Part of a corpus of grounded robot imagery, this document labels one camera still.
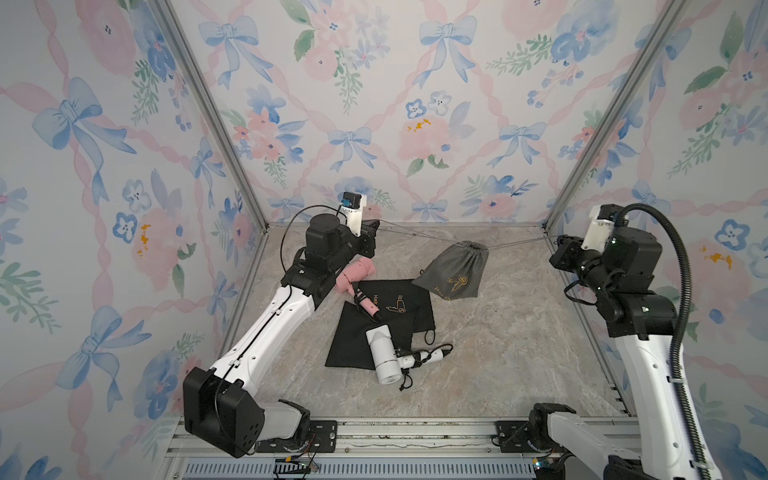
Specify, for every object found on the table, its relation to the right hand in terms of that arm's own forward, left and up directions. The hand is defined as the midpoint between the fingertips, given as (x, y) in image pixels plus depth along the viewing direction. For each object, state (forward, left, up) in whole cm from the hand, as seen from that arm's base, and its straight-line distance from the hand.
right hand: (563, 217), depth 67 cm
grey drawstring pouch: (-4, +21, -17) cm, 27 cm away
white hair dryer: (-22, +39, -34) cm, 56 cm away
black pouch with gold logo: (+1, +36, -38) cm, 53 cm away
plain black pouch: (-14, +51, -37) cm, 65 cm away
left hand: (+3, +42, -4) cm, 42 cm away
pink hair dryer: (+6, +53, -33) cm, 63 cm away
